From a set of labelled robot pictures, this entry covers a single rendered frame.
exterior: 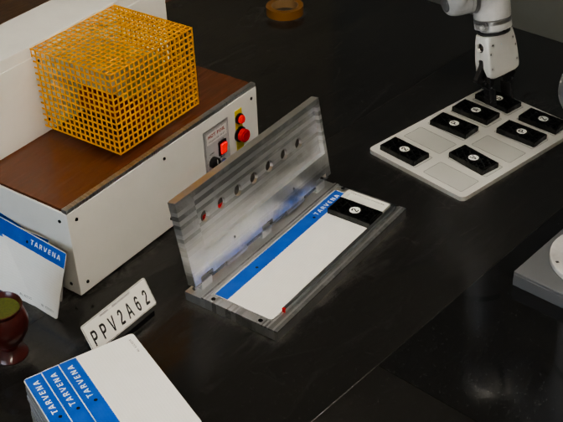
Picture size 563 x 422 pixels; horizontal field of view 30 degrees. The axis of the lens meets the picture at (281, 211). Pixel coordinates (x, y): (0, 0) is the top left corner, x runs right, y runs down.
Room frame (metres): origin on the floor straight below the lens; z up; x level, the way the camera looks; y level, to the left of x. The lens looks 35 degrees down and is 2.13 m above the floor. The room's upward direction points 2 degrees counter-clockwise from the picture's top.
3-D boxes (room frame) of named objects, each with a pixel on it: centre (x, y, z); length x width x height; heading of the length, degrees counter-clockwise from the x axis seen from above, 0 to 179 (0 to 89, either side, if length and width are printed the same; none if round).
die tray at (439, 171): (1.98, -0.44, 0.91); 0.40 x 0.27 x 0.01; 130
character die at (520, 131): (1.98, -0.54, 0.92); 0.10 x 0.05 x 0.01; 45
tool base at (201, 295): (1.59, -0.03, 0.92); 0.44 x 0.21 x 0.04; 143
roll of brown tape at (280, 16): (2.70, -0.03, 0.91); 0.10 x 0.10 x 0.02
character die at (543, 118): (2.03, -0.60, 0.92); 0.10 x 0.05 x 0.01; 44
